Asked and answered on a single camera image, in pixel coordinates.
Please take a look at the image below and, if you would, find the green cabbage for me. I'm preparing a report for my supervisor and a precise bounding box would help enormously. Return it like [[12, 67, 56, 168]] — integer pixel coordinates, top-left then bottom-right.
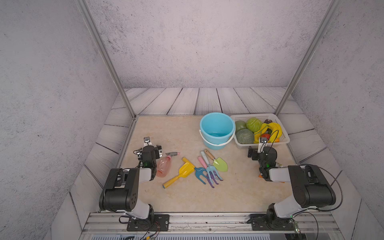
[[246, 117, 263, 133]]

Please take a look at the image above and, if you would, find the yellow banana bunch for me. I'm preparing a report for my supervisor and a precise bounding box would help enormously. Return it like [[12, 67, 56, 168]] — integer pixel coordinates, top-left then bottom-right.
[[254, 123, 283, 144]]

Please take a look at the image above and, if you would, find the white plastic basket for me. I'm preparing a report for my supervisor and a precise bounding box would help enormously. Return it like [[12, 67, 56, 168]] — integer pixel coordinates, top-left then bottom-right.
[[231, 114, 290, 149]]

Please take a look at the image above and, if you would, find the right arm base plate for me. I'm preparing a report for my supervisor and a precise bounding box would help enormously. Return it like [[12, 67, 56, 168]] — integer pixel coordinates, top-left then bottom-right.
[[247, 214, 296, 232]]

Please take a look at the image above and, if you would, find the yellow toy shovel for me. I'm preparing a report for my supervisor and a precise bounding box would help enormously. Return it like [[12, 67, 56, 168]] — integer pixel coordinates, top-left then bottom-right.
[[163, 163, 195, 189]]

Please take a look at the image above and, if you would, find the light green round fruit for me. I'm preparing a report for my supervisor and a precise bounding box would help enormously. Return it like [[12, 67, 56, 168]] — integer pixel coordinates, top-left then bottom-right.
[[235, 121, 247, 132]]

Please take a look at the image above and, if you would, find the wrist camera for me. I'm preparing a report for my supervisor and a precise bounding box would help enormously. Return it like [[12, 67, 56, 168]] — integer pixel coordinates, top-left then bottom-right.
[[144, 137, 152, 146], [258, 137, 268, 154]]

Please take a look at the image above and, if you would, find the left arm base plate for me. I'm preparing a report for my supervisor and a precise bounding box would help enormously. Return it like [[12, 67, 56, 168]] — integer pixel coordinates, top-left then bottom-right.
[[127, 214, 170, 232]]

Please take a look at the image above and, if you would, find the pink spray bottle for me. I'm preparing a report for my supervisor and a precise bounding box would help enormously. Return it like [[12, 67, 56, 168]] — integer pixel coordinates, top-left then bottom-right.
[[156, 152, 180, 178]]

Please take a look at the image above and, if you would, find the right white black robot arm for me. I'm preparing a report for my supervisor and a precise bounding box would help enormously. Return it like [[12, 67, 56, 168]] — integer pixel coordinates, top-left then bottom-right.
[[247, 147, 337, 231]]

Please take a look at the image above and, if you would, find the light blue plastic bucket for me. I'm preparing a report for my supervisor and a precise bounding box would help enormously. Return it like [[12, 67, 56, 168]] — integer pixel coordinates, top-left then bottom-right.
[[199, 113, 236, 150]]

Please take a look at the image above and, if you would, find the blue rake yellow handle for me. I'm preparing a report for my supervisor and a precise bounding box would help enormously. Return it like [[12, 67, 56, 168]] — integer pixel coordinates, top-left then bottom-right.
[[182, 157, 209, 185]]

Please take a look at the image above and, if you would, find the red tomato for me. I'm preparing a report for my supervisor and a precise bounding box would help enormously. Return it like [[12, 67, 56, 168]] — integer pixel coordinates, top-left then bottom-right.
[[261, 134, 271, 140]]

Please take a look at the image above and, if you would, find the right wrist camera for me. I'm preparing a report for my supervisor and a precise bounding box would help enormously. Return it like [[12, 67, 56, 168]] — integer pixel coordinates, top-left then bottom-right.
[[258, 137, 268, 154]]

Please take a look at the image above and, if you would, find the green trowel wooden handle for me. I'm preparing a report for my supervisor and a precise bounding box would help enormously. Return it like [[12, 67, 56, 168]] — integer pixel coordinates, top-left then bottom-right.
[[204, 149, 229, 172]]

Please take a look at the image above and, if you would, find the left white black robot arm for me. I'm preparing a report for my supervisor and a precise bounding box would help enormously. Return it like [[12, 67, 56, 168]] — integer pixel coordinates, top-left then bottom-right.
[[99, 145, 162, 223]]

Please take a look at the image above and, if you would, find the light blue fork white handle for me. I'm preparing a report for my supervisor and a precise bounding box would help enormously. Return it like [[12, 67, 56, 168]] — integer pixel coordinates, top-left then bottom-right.
[[201, 151, 223, 181]]

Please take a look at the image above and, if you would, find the purple rake pink handle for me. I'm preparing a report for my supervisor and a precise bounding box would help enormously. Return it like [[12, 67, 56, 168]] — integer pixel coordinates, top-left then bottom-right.
[[198, 156, 219, 189]]

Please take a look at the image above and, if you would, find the dark green melon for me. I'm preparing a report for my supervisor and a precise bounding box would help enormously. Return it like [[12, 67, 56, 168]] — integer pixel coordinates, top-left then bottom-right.
[[236, 128, 255, 145]]

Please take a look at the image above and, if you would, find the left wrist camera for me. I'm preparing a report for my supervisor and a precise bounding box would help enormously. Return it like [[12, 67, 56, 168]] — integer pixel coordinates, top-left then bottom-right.
[[144, 137, 152, 146]]

